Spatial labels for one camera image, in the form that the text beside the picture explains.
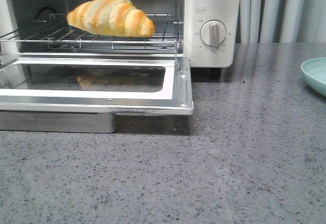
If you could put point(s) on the golden croissant bread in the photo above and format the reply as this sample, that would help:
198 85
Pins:
119 18

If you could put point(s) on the glass oven door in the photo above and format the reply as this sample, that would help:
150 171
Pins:
71 93

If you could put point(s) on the light green plate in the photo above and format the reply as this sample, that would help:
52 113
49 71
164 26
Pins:
314 74

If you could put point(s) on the grey pleated curtain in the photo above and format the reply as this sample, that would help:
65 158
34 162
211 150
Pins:
281 21

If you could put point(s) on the metal wire oven rack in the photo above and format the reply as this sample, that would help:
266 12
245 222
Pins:
53 33

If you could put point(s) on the lower timer knob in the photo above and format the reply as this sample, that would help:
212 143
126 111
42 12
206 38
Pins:
213 33

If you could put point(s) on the white Toshiba toaster oven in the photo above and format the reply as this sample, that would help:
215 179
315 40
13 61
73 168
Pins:
192 13

